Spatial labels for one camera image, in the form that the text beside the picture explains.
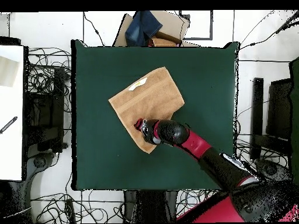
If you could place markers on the black swivel chair base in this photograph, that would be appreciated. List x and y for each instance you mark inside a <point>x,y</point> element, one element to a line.
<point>39,162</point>
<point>273,169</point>

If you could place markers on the black ribbed rod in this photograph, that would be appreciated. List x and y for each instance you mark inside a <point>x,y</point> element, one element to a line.
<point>8,124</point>

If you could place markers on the black rectangular frame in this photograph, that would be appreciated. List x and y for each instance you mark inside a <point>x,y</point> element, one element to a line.
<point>211,25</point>

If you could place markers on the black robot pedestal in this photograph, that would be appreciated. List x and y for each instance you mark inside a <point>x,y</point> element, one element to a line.
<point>151,207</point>

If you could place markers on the brown cardboard box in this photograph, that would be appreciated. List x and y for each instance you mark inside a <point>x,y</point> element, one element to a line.
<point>172,23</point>

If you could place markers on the dark green table cloth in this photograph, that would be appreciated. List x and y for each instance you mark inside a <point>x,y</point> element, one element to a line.
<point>98,163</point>

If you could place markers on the white desk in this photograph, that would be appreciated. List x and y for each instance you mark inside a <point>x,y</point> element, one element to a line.
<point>11,140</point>

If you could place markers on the blue denim jeans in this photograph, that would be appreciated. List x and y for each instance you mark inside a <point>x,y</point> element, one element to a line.
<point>142,28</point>

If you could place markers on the beige paper sheet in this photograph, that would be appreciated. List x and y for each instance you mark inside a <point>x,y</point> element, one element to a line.
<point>8,72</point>

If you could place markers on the tan terry towel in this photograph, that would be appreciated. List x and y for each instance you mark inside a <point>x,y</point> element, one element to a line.
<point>149,98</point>

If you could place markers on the black chair panel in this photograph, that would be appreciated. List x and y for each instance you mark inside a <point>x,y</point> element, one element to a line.
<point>280,105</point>

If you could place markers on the black upright post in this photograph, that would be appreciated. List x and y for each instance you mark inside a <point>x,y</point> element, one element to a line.
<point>257,105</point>

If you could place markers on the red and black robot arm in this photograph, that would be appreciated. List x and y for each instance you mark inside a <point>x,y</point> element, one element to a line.
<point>196,144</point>

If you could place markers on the black equipment rack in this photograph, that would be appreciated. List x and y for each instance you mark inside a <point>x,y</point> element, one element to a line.
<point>44,116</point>

